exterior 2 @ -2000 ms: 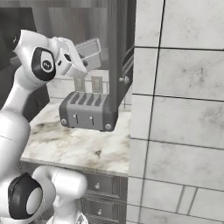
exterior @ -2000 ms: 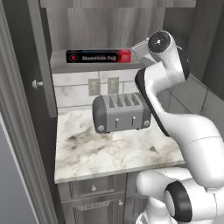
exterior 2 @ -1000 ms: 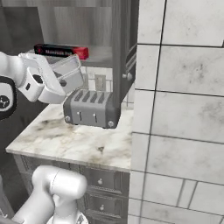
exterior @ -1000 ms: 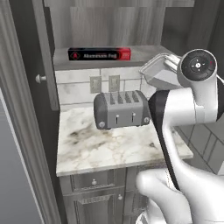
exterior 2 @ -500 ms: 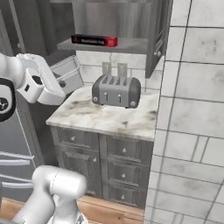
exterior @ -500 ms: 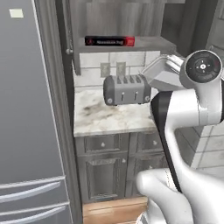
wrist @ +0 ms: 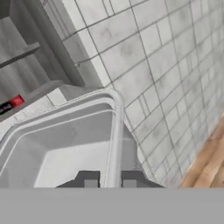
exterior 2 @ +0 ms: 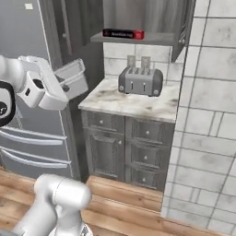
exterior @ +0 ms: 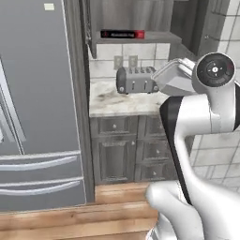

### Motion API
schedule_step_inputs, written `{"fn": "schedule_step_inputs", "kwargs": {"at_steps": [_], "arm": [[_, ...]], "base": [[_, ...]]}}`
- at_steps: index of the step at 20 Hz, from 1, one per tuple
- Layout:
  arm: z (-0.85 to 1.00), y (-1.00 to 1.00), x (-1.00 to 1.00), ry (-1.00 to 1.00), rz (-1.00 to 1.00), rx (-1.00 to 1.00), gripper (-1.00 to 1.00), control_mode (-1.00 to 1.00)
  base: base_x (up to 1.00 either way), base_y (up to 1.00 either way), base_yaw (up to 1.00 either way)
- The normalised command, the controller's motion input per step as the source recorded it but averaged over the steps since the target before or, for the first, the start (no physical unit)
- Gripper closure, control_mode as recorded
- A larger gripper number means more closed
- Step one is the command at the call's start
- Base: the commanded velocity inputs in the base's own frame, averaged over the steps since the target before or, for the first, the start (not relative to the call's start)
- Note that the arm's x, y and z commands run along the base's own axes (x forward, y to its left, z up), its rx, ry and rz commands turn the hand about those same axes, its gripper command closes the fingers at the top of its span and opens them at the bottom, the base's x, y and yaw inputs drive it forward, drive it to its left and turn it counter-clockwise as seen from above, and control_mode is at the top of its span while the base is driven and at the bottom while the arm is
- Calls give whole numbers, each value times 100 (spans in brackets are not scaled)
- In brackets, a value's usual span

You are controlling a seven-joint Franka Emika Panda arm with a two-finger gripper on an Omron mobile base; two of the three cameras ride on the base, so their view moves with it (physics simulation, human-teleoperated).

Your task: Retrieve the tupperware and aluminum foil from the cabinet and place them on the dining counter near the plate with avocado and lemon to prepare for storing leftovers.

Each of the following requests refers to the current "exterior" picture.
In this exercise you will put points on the silver door knob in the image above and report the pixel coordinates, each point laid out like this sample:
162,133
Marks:
133,143

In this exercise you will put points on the grey drawer front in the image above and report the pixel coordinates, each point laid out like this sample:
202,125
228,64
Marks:
155,171
155,150
154,125
114,125

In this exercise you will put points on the dark grey closed wall cabinet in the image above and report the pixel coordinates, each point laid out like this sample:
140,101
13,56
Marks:
200,22

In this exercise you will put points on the grey wall cabinet door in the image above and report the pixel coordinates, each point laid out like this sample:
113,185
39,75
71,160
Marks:
88,28

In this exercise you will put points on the grey base cabinet door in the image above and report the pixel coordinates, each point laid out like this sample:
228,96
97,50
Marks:
114,160

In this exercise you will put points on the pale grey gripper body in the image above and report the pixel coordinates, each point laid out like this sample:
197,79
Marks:
175,82

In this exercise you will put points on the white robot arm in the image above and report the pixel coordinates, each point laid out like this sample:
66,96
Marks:
200,112

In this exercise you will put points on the grey open wall cabinet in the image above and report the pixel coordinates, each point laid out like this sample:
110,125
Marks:
134,15

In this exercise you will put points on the grey wall socket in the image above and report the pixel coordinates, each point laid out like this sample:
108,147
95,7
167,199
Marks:
133,60
118,62

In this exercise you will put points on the grey steel fridge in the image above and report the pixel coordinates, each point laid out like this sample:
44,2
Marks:
40,93

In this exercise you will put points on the grey four-slot toaster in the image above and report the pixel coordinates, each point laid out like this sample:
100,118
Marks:
136,80

